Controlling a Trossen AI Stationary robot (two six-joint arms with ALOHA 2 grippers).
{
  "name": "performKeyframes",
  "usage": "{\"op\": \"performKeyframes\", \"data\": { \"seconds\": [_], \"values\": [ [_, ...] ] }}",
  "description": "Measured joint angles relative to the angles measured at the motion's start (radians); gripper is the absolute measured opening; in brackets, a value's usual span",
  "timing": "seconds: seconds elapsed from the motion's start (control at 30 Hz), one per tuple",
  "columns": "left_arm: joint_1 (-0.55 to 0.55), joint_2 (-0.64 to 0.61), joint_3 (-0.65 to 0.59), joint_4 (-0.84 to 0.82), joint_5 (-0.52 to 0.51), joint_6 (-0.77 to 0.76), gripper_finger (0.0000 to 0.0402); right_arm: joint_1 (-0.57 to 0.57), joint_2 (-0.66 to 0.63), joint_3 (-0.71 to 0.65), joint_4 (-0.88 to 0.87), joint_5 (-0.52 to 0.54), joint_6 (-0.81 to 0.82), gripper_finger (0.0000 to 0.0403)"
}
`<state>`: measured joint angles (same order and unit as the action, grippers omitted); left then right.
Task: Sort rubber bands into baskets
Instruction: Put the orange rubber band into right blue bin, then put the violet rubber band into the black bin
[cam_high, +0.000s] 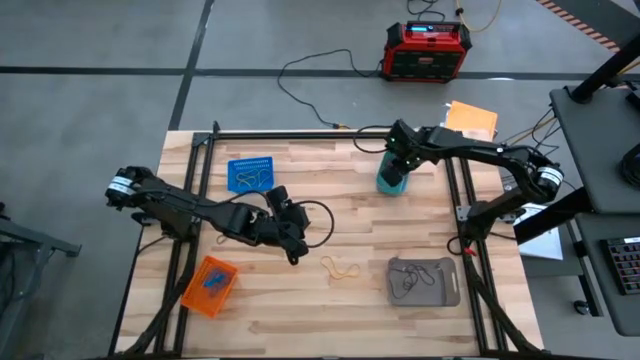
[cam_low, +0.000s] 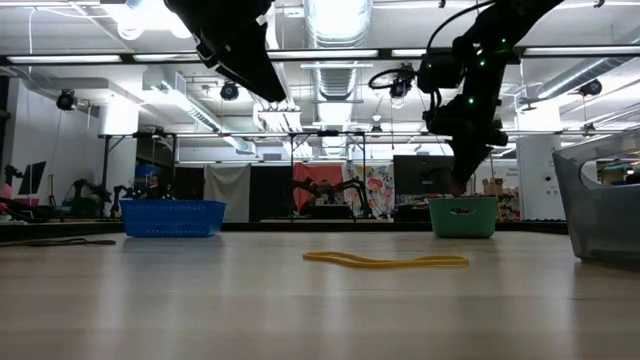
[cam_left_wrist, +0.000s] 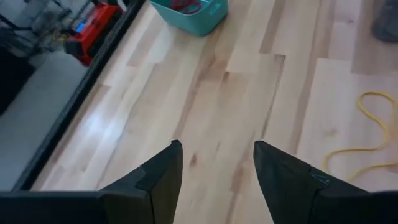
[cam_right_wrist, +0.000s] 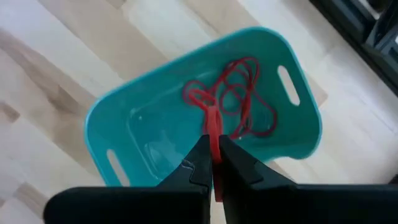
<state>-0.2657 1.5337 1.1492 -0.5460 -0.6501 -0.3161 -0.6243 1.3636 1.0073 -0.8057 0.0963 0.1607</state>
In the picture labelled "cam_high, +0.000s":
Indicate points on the blue plastic basket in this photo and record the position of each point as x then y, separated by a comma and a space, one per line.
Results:
250, 162

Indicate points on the teal plastic basket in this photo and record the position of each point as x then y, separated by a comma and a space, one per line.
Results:
400, 191

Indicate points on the grey metal cart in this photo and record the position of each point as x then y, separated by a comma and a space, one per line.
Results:
30, 242

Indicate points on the orange envelope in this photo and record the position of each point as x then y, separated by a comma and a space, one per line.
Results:
472, 117

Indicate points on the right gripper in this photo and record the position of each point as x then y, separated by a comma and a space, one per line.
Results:
407, 157

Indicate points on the brown rubber band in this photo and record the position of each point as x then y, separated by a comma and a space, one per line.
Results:
410, 274
218, 240
395, 287

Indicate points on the grey side desk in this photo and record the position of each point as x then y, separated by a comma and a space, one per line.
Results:
600, 140

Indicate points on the black frame bracket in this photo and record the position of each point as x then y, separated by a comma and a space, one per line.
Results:
216, 127

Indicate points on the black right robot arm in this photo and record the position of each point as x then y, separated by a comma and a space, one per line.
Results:
480, 150

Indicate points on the yellow rubber band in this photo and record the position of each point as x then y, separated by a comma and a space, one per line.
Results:
262, 176
345, 276
245, 180

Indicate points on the black diagonal strut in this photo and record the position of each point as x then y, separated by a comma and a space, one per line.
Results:
555, 217

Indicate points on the red tag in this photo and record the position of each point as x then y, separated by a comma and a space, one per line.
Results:
468, 251

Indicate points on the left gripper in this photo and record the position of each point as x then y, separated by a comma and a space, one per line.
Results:
260, 227

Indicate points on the red black power station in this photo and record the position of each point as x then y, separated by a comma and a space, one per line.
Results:
425, 55

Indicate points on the keyboard with coloured keys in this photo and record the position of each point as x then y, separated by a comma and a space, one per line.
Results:
625, 265

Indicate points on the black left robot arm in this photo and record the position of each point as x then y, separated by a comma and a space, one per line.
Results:
175, 205

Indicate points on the black aluminium table frame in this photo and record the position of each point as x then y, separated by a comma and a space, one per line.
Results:
300, 135

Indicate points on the blue rubber band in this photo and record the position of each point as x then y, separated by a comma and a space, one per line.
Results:
209, 286
221, 275
215, 280

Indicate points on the grey translucent plastic basket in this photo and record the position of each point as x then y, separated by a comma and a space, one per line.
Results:
447, 280

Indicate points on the orange plastic basket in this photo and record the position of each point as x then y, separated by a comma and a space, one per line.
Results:
200, 300

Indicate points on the black pole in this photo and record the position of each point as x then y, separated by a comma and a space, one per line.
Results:
607, 70

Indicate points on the white paper sheet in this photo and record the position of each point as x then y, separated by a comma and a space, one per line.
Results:
545, 245

